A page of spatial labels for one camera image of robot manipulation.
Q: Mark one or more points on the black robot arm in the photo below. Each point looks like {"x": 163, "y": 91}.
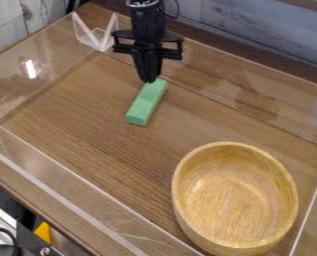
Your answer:
{"x": 146, "y": 54}

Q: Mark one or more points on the yellow black machine base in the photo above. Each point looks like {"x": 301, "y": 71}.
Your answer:
{"x": 19, "y": 241}

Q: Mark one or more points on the clear acrylic corner bracket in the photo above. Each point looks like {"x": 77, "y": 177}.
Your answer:
{"x": 93, "y": 38}

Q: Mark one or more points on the green rectangular block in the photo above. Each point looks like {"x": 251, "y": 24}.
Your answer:
{"x": 146, "y": 102}

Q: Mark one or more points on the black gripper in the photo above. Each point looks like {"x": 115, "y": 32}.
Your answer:
{"x": 147, "y": 36}

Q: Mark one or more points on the brown wooden bowl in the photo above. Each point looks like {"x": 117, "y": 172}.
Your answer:
{"x": 234, "y": 198}

